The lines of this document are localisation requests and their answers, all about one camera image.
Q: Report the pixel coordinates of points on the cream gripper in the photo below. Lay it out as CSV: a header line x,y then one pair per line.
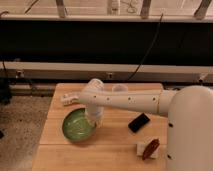
x,y
94,120

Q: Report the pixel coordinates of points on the green ceramic bowl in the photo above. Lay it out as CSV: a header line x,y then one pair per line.
x,y
76,127

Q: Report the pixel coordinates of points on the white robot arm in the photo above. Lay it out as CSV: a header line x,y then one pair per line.
x,y
190,119

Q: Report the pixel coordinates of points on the white plastic bottle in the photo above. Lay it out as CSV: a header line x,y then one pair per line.
x,y
69,99

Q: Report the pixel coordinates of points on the black phone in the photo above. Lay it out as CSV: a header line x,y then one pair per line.
x,y
140,121

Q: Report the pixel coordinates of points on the brown red brush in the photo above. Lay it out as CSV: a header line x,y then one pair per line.
x,y
150,148

